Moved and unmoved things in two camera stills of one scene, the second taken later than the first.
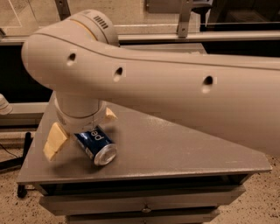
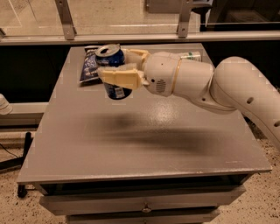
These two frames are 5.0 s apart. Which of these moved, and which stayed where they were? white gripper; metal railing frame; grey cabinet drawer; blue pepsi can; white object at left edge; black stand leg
Moved: blue pepsi can; white gripper
Stayed: white object at left edge; metal railing frame; grey cabinet drawer; black stand leg
